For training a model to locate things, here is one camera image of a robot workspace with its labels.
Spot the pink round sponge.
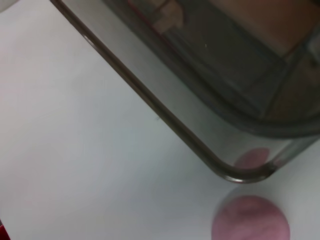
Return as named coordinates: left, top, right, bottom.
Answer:
left=211, top=195, right=292, bottom=240

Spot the translucent brown open drawer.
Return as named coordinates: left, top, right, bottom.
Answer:
left=49, top=0, right=320, bottom=185

